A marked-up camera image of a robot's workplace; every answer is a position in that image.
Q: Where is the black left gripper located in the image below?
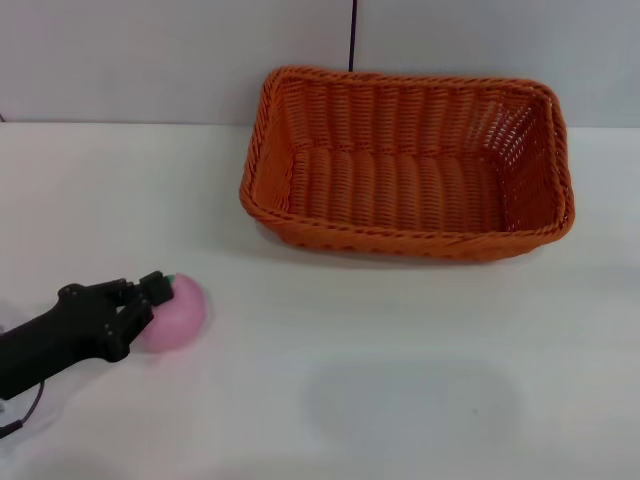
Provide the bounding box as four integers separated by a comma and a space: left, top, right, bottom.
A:
0, 270, 177, 402

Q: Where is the pink peach toy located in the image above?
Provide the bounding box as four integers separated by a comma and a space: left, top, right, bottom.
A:
136, 272, 208, 354

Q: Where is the orange woven plastic basket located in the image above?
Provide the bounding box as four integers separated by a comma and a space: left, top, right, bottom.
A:
238, 65, 576, 263

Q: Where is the dark thin gripper cable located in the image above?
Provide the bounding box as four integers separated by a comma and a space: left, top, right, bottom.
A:
0, 380, 46, 434

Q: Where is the black vertical wall strip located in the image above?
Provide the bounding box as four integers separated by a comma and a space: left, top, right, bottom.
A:
347, 0, 359, 73

